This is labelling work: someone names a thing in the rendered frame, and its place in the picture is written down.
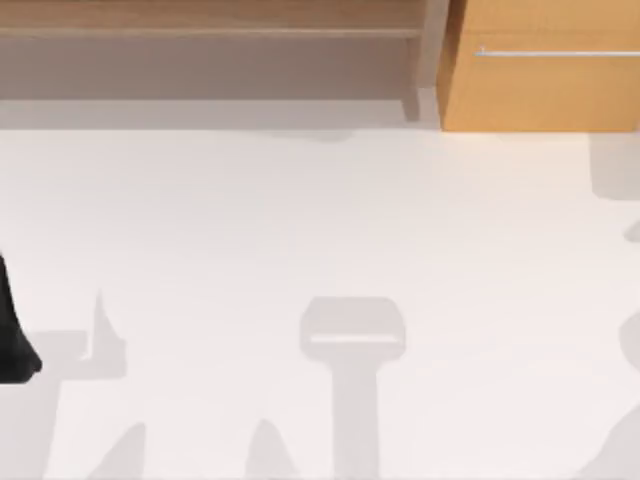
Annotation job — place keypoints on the open wooden shelf unit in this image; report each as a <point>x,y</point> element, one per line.
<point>210,45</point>

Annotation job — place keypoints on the light wooden cupboard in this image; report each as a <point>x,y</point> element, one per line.
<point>540,95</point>

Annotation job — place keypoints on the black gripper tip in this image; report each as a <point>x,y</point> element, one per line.
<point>14,345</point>

